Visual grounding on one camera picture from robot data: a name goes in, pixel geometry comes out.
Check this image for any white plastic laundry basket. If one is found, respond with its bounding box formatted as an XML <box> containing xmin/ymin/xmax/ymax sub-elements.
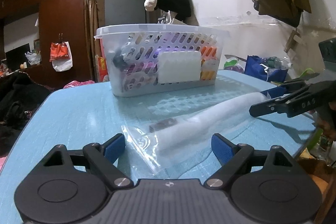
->
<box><xmin>95</xmin><ymin>24</ymin><xmax>230</xmax><ymax>97</ymax></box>

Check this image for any dark blue tote bag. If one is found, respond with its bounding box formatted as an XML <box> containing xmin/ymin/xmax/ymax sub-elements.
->
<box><xmin>244</xmin><ymin>56</ymin><xmax>288</xmax><ymax>83</ymax></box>

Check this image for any orange white hanging bag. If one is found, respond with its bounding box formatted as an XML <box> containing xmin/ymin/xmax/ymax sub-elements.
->
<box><xmin>50</xmin><ymin>42</ymin><xmax>73</xmax><ymax>72</ymax></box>

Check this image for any right hand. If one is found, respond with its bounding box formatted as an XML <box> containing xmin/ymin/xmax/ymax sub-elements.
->
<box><xmin>317</xmin><ymin>102</ymin><xmax>336</xmax><ymax>141</ymax></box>

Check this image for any pink floral bedsheet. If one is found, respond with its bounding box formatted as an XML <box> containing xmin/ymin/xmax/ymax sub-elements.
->
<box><xmin>64</xmin><ymin>80</ymin><xmax>95</xmax><ymax>89</ymax></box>

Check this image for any black clothing pile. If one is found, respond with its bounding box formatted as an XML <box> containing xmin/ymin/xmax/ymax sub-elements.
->
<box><xmin>1</xmin><ymin>72</ymin><xmax>51</xmax><ymax>157</ymax></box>

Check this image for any dark red wooden wardrobe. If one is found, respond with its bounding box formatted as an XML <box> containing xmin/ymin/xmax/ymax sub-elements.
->
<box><xmin>1</xmin><ymin>0</ymin><xmax>93</xmax><ymax>89</ymax></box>

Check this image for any grey metal door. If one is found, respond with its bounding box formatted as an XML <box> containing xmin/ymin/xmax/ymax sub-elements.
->
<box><xmin>104</xmin><ymin>0</ymin><xmax>146</xmax><ymax>26</ymax></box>

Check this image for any clear plastic zip bag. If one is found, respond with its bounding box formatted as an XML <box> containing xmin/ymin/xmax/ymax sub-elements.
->
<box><xmin>122</xmin><ymin>92</ymin><xmax>270</xmax><ymax>178</ymax></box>

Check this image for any purple snack bag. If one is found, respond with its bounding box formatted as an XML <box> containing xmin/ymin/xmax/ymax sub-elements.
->
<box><xmin>223</xmin><ymin>55</ymin><xmax>247</xmax><ymax>74</ymax></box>

